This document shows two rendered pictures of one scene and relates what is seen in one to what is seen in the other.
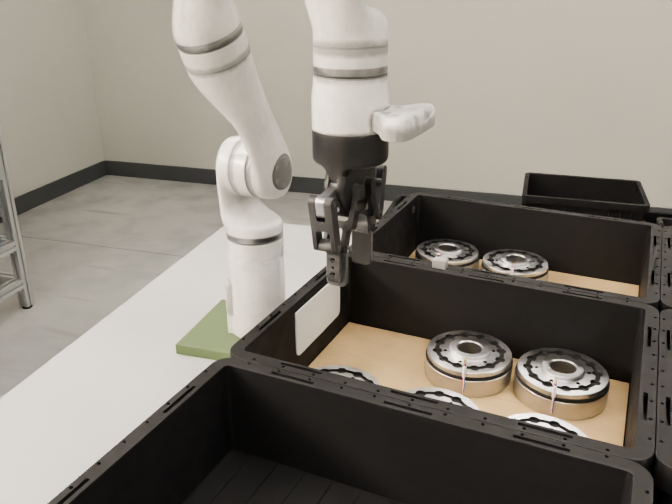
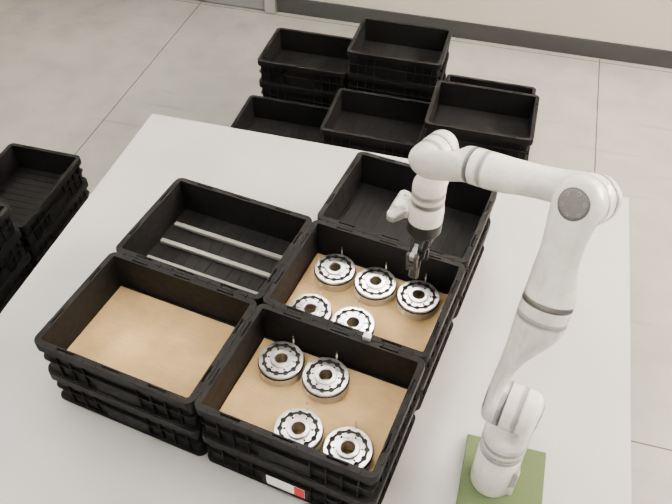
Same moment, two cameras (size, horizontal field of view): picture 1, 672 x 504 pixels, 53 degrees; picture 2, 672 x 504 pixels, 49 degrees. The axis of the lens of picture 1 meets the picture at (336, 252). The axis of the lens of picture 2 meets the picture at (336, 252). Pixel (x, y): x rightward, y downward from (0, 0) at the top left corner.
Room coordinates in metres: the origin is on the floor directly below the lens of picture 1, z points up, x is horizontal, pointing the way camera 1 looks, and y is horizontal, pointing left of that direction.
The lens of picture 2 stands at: (1.76, -0.24, 2.20)
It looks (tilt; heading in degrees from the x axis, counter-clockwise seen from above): 46 degrees down; 178
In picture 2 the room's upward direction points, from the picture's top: 1 degrees clockwise
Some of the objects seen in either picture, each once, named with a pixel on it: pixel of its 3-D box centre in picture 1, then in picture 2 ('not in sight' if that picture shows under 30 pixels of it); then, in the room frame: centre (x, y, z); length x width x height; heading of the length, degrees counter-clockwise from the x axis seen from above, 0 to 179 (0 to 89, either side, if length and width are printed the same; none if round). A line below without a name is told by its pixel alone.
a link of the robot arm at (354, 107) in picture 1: (368, 96); (418, 204); (0.64, -0.03, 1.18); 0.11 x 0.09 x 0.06; 64
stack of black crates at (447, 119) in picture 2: not in sight; (474, 155); (-0.52, 0.38, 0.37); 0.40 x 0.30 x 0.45; 73
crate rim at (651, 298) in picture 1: (510, 244); (312, 385); (0.91, -0.25, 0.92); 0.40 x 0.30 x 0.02; 65
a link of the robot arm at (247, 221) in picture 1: (252, 191); (512, 419); (1.03, 0.13, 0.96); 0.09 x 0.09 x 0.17; 61
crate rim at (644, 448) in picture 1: (454, 337); (366, 285); (0.64, -0.13, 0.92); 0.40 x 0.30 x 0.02; 65
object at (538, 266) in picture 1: (515, 262); (298, 429); (0.98, -0.28, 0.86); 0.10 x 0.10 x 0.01
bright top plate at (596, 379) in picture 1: (562, 372); (310, 310); (0.66, -0.26, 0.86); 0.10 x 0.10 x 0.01
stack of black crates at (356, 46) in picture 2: not in sight; (396, 85); (-1.02, 0.11, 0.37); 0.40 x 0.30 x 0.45; 73
